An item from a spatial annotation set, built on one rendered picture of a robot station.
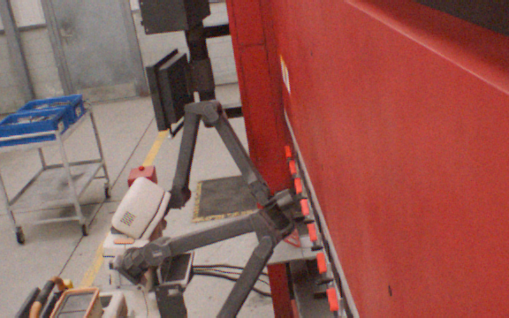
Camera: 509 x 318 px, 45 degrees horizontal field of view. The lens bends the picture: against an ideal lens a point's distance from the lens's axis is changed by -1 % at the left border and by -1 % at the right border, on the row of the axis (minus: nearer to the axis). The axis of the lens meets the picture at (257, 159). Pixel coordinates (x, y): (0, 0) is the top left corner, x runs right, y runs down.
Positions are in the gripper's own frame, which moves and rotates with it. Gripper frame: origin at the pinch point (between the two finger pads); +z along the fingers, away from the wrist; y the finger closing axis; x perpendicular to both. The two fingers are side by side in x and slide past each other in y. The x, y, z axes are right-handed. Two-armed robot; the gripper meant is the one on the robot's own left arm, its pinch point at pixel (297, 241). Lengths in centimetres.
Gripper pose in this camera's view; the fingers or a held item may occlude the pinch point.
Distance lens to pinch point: 246.1
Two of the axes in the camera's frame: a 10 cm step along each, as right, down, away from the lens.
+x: -8.1, 5.6, 1.7
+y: -0.4, -3.4, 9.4
